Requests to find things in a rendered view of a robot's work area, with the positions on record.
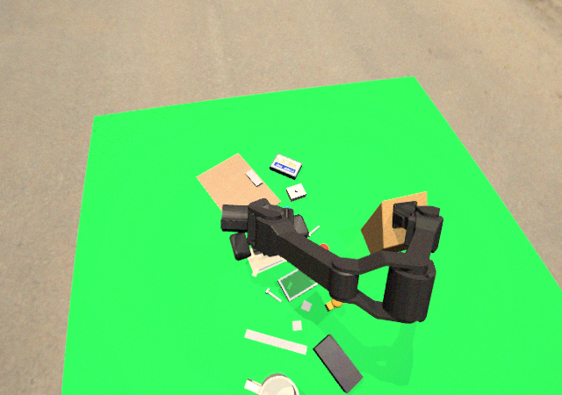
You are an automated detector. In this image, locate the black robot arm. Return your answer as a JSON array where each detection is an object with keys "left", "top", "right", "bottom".
[{"left": 220, "top": 198, "right": 443, "bottom": 324}]

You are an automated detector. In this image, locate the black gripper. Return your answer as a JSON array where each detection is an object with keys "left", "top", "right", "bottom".
[{"left": 229, "top": 214, "right": 309, "bottom": 261}]

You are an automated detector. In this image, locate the cream inspection card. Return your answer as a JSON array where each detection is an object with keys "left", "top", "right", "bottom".
[{"left": 248, "top": 248, "right": 286, "bottom": 277}]

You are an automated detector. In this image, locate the beige mug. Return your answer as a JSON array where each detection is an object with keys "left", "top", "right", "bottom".
[{"left": 244, "top": 373, "right": 299, "bottom": 395}]

